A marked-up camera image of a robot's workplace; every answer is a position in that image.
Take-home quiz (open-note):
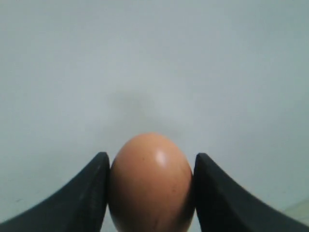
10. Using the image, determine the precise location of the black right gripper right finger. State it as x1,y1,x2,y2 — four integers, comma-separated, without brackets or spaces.
194,153,309,232

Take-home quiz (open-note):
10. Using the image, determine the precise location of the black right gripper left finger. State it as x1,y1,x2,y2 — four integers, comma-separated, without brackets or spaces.
0,152,110,232

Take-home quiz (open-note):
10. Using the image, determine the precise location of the brown egg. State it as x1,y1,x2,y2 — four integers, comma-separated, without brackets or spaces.
108,132,195,232

